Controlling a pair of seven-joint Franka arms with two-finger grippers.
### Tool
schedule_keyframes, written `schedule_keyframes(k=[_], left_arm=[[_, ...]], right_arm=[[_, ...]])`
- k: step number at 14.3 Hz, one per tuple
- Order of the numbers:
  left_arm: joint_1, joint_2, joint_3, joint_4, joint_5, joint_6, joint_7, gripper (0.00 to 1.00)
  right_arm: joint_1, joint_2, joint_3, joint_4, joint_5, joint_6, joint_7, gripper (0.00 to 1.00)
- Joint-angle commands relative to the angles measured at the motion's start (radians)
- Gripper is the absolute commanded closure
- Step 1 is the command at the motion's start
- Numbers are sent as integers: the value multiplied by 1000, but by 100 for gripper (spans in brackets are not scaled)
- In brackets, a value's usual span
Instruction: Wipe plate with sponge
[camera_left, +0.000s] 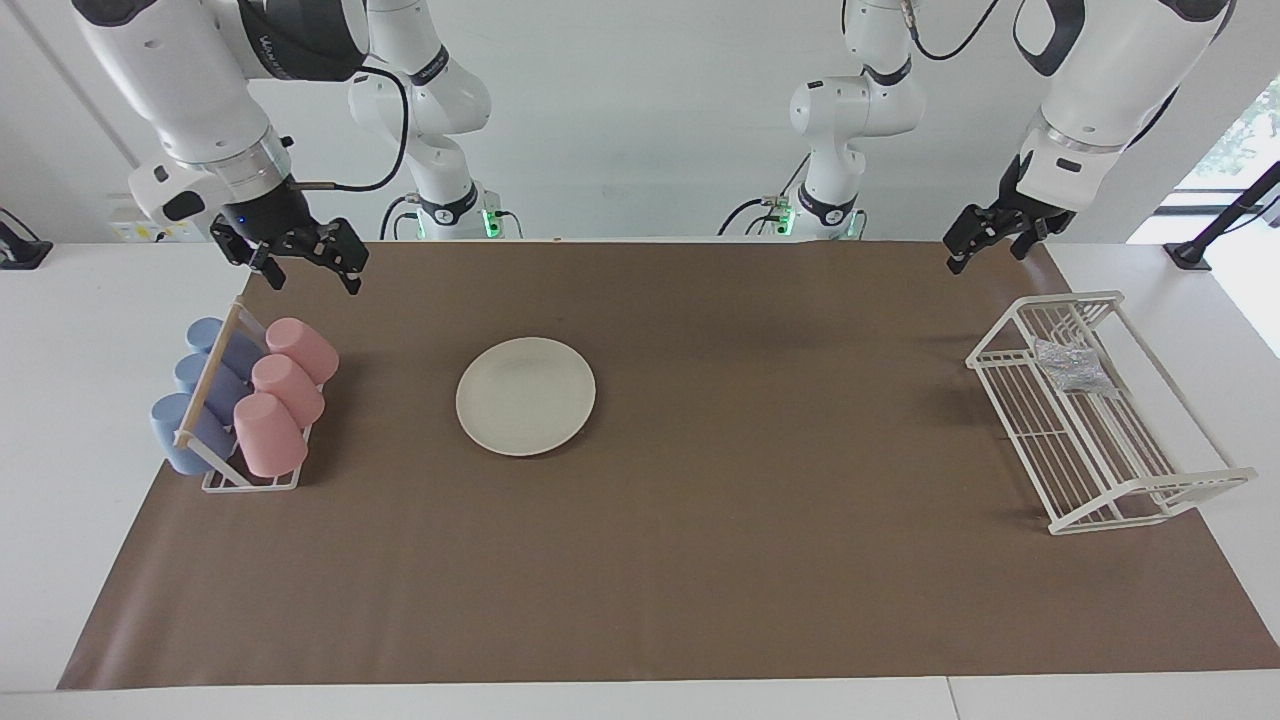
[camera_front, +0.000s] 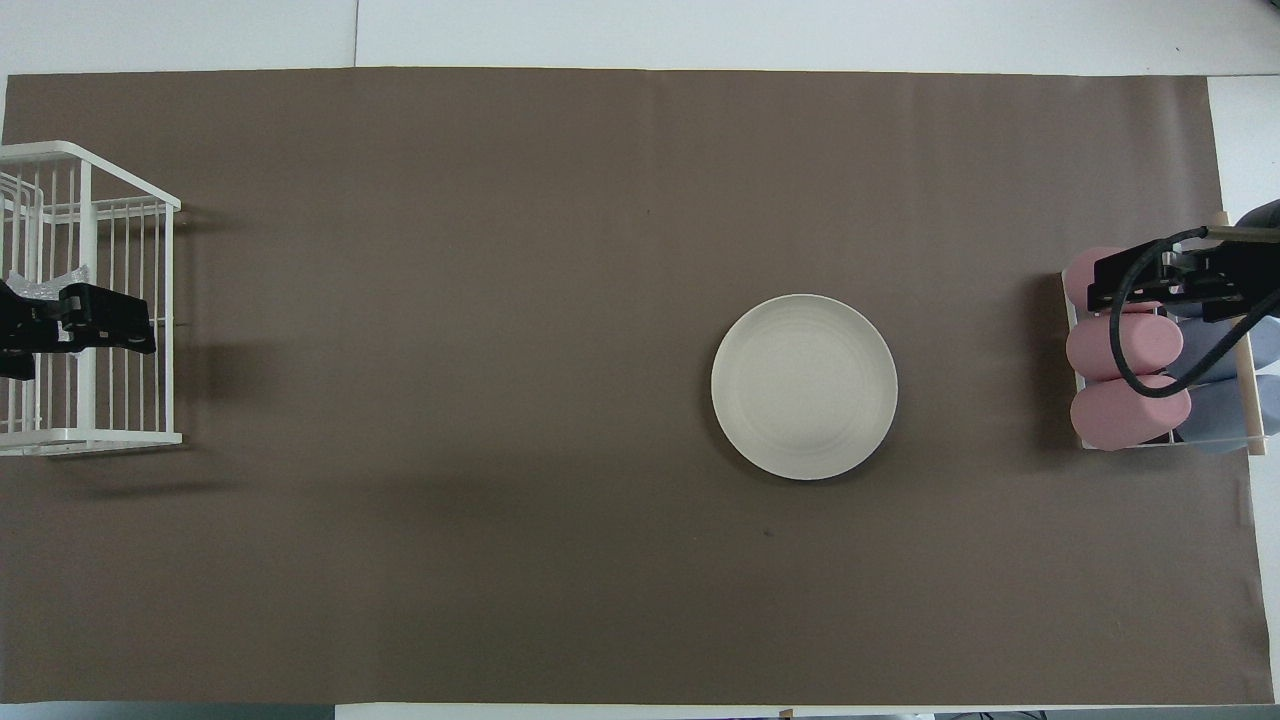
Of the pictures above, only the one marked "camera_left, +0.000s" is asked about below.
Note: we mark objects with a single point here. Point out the blue plastic cup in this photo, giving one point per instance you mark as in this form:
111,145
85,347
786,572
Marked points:
212,335
195,372
175,435

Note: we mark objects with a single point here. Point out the brown paper table mat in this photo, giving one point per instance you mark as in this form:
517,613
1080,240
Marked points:
700,560

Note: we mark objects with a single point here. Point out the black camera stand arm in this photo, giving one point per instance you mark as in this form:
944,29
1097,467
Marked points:
1225,215

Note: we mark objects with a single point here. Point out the black table clamp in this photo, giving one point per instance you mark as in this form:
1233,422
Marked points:
20,250

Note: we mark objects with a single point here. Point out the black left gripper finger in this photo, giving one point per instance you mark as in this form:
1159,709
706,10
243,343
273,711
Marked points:
975,232
1028,238

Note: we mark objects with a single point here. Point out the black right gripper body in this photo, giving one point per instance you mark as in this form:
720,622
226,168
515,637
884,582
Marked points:
275,215

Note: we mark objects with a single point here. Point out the white cup holder rack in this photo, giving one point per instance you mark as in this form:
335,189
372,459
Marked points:
210,370

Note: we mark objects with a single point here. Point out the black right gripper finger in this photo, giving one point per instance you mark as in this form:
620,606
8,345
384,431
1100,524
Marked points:
245,245
345,250

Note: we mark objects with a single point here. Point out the white wall power outlet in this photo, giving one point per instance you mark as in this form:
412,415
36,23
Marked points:
130,232

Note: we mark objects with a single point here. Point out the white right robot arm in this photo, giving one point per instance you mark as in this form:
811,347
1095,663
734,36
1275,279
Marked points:
180,80

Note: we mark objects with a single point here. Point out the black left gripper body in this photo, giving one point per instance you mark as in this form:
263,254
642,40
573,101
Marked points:
1018,205

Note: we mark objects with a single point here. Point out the pink plastic cup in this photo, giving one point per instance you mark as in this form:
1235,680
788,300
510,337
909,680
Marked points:
288,388
300,345
268,435

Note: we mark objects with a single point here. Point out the cream round plate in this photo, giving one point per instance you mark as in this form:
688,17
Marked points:
525,395

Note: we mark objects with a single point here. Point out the clear plastic snack bag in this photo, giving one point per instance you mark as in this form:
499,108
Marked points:
1075,365

